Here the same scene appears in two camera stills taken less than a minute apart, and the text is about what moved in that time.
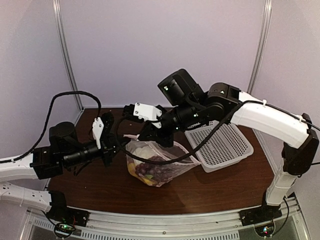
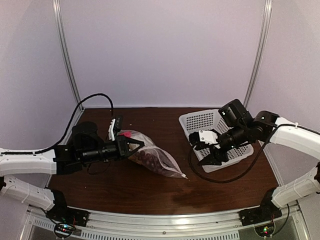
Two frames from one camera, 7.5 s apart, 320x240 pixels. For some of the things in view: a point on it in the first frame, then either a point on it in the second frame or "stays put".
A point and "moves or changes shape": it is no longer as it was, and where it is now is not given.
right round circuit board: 265,231 stays put
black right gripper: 149,129 to 213,159
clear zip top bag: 156,174 moves or changes shape
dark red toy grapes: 158,172 to 153,158
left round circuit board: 64,230 stays put
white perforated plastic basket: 226,146 stays put
